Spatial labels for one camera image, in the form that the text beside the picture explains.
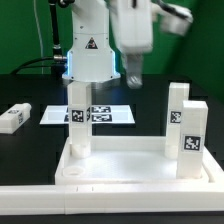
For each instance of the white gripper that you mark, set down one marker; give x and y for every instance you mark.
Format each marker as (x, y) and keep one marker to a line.
(133, 33)

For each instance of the white desk top tray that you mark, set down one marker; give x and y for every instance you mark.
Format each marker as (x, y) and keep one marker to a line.
(121, 160)

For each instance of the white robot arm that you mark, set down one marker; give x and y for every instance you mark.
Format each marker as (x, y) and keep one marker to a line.
(103, 27)

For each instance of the fiducial marker sheet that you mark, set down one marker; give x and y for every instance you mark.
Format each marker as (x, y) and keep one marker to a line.
(105, 114)

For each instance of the white L-shaped obstacle fence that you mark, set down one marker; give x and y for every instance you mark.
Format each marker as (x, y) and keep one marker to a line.
(117, 198)

